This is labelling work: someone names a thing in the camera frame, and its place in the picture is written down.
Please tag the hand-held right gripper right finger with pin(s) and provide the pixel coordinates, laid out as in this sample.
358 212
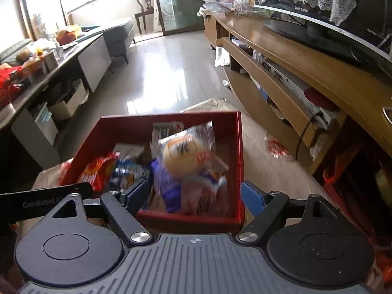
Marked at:
254 196

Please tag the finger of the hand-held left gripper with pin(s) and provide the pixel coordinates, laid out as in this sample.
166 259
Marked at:
82 189

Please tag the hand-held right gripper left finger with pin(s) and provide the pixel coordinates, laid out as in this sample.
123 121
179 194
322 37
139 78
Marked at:
137 190

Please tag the blue snack packet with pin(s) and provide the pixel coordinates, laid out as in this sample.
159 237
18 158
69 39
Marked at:
128 171

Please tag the red printed snack packet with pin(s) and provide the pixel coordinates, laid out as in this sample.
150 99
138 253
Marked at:
98 171

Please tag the white grey snack packet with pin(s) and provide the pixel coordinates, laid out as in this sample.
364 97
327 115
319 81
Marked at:
131 151

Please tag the clear packet with bun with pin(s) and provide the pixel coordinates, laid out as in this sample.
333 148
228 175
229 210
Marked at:
180 156

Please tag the silver snack packet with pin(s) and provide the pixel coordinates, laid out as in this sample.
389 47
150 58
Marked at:
199 196

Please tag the red cardboard box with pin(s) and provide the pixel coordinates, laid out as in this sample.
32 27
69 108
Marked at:
190 219

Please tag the white brown snack packet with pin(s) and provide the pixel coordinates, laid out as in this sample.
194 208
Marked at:
167 130

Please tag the white storage box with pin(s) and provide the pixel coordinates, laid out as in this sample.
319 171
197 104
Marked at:
69 101

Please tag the orange plastic bag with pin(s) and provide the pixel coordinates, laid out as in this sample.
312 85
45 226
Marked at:
346 171

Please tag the white media player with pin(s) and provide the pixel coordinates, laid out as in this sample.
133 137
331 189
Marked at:
288 82

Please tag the red plastic bag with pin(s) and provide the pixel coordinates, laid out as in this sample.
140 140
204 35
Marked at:
6 82

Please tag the dark coffee table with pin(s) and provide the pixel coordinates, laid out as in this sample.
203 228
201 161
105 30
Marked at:
92 58

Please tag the wooden television cabinet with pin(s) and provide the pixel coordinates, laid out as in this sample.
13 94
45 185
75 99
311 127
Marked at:
306 67

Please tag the white paper bag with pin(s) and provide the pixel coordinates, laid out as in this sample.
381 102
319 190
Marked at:
222 56

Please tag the grey sofa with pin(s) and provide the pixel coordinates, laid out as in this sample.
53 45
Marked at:
119 33

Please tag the wooden chair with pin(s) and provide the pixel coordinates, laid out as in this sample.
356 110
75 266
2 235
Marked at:
145 3

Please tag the glass sliding door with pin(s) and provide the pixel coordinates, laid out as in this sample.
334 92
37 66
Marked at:
177 3

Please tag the pile of clear plastic bags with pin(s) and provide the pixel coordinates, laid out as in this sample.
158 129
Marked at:
239 0

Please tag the black television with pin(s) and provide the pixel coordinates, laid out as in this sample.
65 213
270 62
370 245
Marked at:
370 24

